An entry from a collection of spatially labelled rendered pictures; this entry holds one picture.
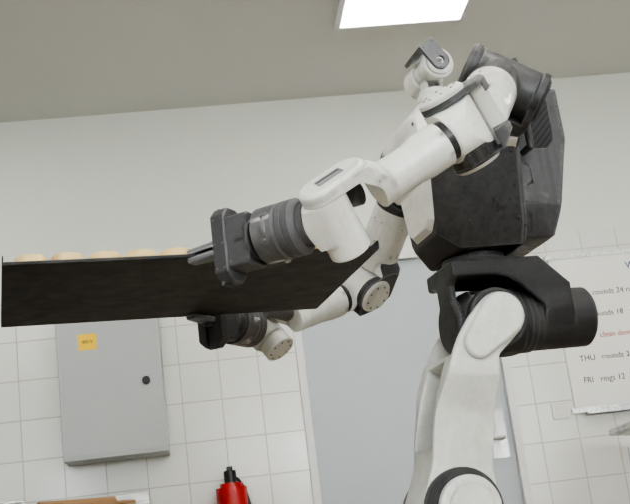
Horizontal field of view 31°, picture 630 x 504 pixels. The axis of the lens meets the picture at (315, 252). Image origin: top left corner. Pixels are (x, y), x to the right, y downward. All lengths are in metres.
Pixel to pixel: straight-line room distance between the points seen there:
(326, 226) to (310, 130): 4.60
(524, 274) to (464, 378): 0.24
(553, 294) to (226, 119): 4.28
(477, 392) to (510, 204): 0.35
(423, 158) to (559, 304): 0.55
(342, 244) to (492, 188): 0.50
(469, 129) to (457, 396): 0.51
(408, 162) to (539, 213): 0.51
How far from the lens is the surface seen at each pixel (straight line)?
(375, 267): 2.47
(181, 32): 5.49
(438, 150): 1.71
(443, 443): 2.01
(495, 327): 2.05
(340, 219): 1.66
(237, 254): 1.74
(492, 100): 1.81
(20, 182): 6.21
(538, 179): 2.17
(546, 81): 2.03
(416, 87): 2.28
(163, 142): 6.21
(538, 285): 2.14
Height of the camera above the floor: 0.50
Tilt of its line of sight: 16 degrees up
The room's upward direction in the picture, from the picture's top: 7 degrees counter-clockwise
